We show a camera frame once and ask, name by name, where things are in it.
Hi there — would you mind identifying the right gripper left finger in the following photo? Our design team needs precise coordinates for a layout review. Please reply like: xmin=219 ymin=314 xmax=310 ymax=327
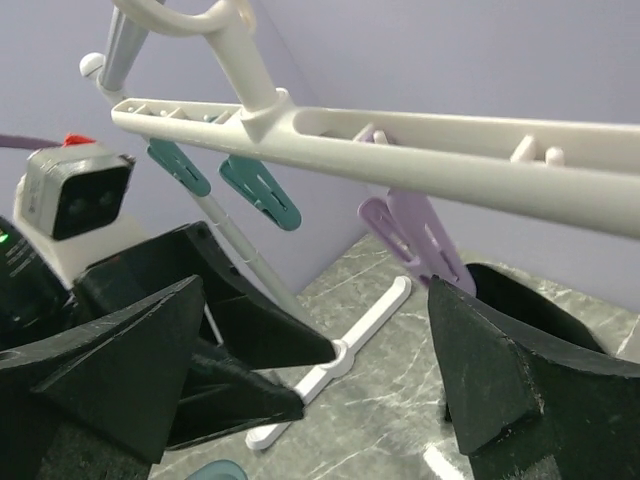
xmin=1 ymin=276 xmax=204 ymax=479

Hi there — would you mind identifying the white metal drying rack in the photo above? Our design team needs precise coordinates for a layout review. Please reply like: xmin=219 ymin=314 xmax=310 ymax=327
xmin=78 ymin=0 xmax=413 ymax=451

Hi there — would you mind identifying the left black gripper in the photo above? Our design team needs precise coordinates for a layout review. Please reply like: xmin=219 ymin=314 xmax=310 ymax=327
xmin=73 ymin=221 xmax=335 ymax=450

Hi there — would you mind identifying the purple clothespin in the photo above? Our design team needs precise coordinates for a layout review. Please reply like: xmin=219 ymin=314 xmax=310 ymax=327
xmin=352 ymin=124 xmax=477 ymax=295

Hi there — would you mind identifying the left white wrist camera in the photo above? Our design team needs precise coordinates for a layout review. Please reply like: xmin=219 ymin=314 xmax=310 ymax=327
xmin=12 ymin=140 xmax=149 ymax=287

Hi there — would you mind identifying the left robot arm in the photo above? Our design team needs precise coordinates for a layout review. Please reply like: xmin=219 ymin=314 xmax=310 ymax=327
xmin=1 ymin=220 xmax=337 ymax=450

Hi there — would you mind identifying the teal clothespin far left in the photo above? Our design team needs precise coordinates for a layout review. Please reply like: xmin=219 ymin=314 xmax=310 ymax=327
xmin=147 ymin=138 xmax=211 ymax=197

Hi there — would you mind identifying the white plastic clip hanger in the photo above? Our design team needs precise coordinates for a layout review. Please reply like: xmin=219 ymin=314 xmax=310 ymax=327
xmin=111 ymin=1 xmax=639 ymax=238

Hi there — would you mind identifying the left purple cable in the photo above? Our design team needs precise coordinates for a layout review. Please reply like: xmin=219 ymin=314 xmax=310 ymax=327
xmin=0 ymin=133 xmax=64 ymax=151

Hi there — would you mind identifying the translucent teal plastic basin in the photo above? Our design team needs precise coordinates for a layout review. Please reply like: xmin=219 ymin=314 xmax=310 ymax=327
xmin=186 ymin=459 xmax=248 ymax=480

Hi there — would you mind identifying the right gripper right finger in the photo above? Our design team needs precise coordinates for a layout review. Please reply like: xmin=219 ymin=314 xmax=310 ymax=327
xmin=427 ymin=263 xmax=639 ymax=479

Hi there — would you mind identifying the teal clothespin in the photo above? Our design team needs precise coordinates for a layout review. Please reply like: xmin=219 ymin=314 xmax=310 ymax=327
xmin=147 ymin=138 xmax=211 ymax=197
xmin=218 ymin=155 xmax=302 ymax=231

